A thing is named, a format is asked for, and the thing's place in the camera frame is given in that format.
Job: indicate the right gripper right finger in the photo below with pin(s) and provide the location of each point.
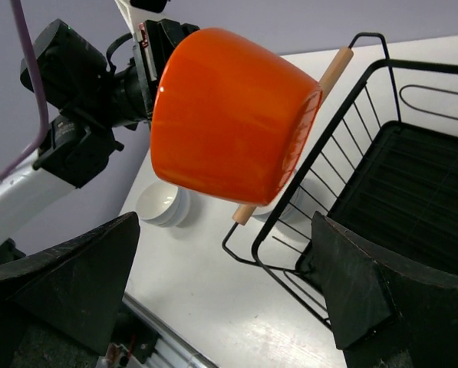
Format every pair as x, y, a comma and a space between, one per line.
385, 309

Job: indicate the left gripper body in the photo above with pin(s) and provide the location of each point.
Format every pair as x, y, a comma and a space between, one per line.
155, 41

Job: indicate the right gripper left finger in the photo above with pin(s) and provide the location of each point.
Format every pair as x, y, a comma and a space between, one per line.
58, 307

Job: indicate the orange bowl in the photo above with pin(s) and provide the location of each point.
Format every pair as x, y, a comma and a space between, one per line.
230, 118

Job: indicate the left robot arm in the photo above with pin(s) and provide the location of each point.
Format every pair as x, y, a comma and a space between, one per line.
94, 92

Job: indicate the aluminium rail frame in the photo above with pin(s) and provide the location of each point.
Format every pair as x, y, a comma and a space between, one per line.
141, 339

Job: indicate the black wire dish rack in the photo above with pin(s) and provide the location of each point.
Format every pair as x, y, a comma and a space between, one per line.
382, 162

